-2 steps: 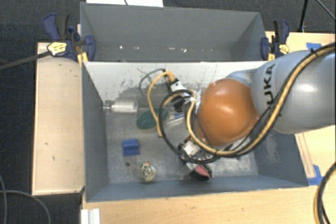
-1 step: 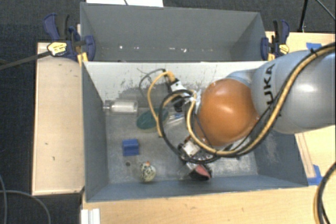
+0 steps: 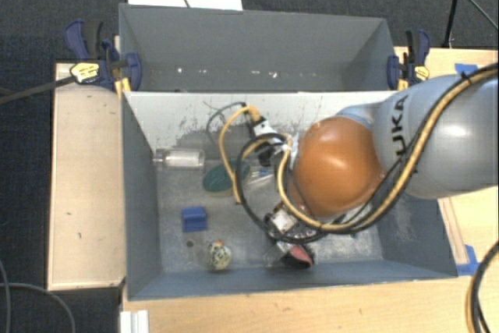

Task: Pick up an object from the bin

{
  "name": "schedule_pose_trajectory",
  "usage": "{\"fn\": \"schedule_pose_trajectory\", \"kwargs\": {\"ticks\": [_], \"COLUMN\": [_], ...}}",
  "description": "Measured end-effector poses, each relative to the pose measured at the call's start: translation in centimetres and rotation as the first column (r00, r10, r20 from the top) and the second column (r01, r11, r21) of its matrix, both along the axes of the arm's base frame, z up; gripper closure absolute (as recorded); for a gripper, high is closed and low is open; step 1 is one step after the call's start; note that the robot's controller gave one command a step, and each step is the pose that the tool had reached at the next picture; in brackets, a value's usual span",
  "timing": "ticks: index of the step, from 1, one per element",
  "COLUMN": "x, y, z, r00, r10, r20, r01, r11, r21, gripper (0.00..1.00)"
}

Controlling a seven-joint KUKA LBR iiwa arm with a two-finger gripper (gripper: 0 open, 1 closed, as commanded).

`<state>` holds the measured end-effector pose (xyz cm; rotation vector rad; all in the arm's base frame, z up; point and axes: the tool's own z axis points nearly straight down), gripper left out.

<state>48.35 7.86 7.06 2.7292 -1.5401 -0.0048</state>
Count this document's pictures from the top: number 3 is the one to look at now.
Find blue block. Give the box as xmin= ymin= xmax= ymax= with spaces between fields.
xmin=180 ymin=206 xmax=208 ymax=233

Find red-brown block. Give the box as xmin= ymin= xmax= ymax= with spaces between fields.
xmin=281 ymin=245 xmax=316 ymax=270

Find dark green round sponge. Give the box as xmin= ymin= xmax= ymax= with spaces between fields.
xmin=201 ymin=161 xmax=253 ymax=198

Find clear plastic bottle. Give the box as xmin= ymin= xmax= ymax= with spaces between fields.
xmin=151 ymin=147 xmax=207 ymax=171

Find clear glass thing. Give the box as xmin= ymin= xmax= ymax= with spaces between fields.
xmin=249 ymin=166 xmax=277 ymax=189

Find black cylinder on white bracket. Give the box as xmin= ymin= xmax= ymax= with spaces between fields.
xmin=249 ymin=119 xmax=299 ymax=168

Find spotted white toy animal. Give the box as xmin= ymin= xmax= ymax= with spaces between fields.
xmin=205 ymin=239 xmax=233 ymax=272

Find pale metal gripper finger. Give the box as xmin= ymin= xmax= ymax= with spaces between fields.
xmin=264 ymin=243 xmax=288 ymax=269

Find grey metal bin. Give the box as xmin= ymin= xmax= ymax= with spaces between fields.
xmin=118 ymin=2 xmax=459 ymax=302

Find pale wood board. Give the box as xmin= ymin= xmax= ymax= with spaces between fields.
xmin=46 ymin=62 xmax=128 ymax=292

